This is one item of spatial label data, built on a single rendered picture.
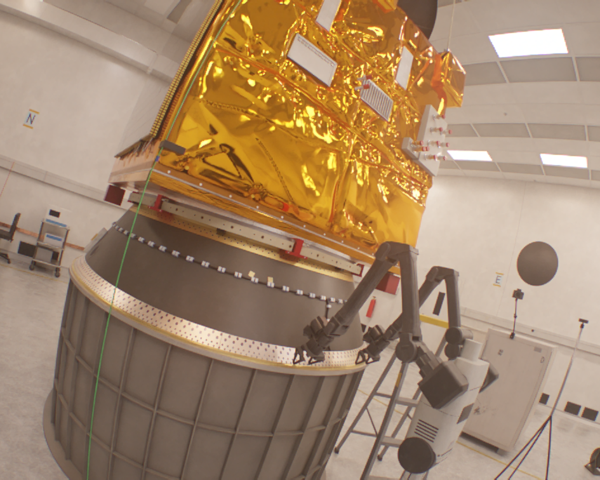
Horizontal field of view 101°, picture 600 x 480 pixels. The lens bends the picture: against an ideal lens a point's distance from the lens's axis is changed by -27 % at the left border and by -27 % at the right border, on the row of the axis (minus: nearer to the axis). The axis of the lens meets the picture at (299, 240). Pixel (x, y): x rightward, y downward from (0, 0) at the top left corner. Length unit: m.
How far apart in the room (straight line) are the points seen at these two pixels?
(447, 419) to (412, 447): 0.19
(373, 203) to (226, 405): 1.42
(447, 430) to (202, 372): 1.02
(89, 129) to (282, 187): 5.63
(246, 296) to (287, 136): 0.78
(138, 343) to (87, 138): 5.62
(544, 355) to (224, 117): 4.19
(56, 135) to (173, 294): 5.62
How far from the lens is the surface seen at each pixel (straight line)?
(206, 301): 1.55
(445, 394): 1.12
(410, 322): 1.19
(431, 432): 1.34
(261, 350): 1.53
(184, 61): 1.64
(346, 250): 2.05
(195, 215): 1.69
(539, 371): 4.56
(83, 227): 6.89
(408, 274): 1.23
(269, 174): 1.60
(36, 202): 6.87
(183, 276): 1.61
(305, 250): 1.72
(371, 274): 1.31
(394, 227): 2.32
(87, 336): 1.89
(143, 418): 1.74
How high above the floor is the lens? 1.64
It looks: 3 degrees up
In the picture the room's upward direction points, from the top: 18 degrees clockwise
